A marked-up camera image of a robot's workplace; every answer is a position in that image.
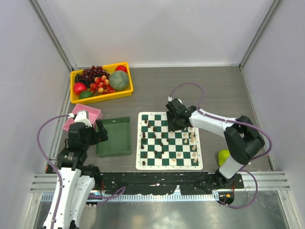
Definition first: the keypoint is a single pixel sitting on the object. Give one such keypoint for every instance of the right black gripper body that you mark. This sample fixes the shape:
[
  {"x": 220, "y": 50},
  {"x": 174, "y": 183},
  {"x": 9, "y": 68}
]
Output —
[{"x": 173, "y": 124}]

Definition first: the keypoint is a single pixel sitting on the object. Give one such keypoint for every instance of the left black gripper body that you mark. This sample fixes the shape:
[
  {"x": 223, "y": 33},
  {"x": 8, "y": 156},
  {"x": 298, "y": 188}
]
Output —
[{"x": 91, "y": 139}]

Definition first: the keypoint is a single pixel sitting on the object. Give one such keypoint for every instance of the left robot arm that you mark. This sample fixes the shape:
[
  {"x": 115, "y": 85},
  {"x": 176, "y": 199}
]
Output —
[{"x": 75, "y": 180}]

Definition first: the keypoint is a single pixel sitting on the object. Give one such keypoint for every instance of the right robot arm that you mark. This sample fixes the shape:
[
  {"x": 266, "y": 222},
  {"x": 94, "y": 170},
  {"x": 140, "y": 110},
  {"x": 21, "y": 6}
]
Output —
[{"x": 242, "y": 137}]

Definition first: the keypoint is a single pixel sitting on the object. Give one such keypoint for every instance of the green white chess board mat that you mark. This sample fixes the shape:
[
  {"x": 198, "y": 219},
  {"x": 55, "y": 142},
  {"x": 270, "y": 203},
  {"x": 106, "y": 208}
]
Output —
[{"x": 158, "y": 148}]

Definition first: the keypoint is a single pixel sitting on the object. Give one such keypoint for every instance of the green plastic tray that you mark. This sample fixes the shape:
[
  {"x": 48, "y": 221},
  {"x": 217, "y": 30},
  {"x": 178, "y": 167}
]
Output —
[{"x": 119, "y": 141}]

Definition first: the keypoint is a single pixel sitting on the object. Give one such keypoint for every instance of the pink plastic box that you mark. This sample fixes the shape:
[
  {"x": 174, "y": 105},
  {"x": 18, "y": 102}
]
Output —
[{"x": 94, "y": 114}]

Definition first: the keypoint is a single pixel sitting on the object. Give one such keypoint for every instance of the yellow plastic fruit bin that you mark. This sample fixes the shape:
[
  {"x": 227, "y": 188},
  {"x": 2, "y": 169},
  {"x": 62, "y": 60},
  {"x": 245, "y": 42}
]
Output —
[{"x": 103, "y": 97}]

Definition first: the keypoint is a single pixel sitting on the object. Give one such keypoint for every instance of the green lime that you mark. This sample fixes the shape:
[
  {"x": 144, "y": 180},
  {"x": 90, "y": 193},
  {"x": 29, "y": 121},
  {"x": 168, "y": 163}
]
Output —
[{"x": 85, "y": 95}]

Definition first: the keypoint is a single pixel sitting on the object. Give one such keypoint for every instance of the red yellow cherry bunch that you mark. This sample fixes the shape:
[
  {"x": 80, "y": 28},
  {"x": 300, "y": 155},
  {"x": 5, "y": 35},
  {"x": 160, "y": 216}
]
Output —
[{"x": 101, "y": 85}]

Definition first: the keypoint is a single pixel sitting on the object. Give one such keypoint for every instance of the red apple front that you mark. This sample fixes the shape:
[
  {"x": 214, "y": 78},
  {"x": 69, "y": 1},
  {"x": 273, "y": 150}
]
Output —
[{"x": 79, "y": 87}]

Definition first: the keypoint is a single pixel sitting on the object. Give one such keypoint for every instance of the red apple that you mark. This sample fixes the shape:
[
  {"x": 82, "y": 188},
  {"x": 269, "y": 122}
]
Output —
[
  {"x": 121, "y": 68},
  {"x": 79, "y": 87}
]

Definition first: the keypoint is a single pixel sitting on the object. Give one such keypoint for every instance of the green melon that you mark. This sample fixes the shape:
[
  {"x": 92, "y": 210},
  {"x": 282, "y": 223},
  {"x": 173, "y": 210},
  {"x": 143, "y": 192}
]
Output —
[{"x": 119, "y": 80}]

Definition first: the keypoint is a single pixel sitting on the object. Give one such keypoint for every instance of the green pear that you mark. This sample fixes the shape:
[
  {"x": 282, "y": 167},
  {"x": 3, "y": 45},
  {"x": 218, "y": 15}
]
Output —
[{"x": 222, "y": 156}]

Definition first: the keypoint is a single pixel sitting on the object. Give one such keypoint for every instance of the dark purple grape bunch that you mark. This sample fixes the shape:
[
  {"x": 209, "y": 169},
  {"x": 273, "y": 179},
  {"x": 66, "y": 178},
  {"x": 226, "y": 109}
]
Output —
[{"x": 88, "y": 75}]

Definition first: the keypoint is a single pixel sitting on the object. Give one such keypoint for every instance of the red apple back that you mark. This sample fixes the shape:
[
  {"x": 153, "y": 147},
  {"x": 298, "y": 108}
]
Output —
[{"x": 121, "y": 68}]

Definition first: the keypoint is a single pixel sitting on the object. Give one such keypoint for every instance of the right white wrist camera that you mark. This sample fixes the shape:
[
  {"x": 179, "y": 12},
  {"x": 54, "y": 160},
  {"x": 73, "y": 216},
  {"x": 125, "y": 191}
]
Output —
[{"x": 170, "y": 99}]

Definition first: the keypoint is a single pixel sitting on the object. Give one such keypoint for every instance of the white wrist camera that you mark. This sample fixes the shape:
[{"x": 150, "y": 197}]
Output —
[
  {"x": 81, "y": 117},
  {"x": 170, "y": 99}
]

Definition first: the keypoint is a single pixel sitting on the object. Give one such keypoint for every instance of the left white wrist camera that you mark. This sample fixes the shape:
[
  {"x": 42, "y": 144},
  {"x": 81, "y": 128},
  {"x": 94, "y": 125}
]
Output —
[{"x": 81, "y": 117}]

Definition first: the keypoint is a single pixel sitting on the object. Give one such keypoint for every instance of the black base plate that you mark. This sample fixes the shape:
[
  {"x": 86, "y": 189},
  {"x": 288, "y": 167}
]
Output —
[{"x": 163, "y": 183}]

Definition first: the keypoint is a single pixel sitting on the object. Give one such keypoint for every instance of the white slotted cable duct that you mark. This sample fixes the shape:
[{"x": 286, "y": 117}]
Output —
[{"x": 176, "y": 196}]

